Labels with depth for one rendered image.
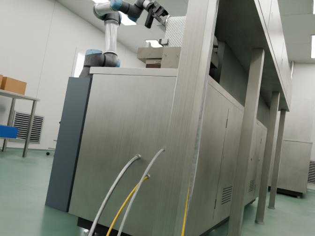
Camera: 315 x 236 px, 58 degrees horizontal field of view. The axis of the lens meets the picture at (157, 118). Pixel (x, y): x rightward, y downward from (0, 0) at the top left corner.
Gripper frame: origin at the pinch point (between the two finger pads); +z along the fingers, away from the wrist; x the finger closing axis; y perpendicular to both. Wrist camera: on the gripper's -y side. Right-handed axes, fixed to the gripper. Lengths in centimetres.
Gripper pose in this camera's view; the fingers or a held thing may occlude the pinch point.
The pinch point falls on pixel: (166, 27)
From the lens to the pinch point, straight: 189.2
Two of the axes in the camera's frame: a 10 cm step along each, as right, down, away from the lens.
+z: 5.7, 7.1, -4.1
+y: 6.8, -6.9, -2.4
